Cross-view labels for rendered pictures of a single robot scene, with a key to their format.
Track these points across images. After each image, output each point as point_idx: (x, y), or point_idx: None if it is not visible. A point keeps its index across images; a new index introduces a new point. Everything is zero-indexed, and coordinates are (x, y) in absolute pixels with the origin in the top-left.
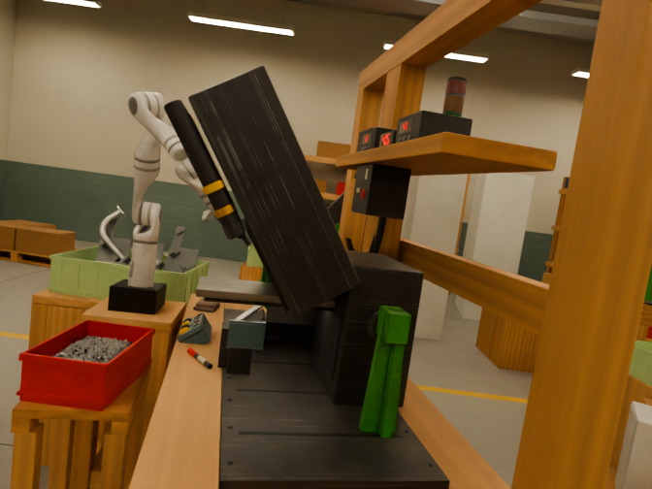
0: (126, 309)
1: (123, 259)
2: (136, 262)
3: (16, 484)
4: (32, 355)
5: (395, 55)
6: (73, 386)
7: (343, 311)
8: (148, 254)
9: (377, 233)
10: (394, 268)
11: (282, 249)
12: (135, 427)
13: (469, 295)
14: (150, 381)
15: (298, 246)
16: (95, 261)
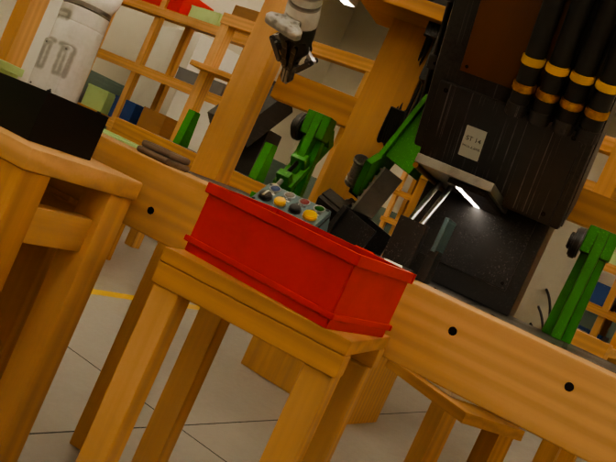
0: (56, 142)
1: None
2: (82, 51)
3: (298, 457)
4: (369, 258)
5: None
6: (377, 304)
7: (541, 223)
8: (101, 41)
9: (412, 108)
10: None
11: (590, 161)
12: (209, 361)
13: (572, 214)
14: (79, 284)
15: (592, 159)
16: None
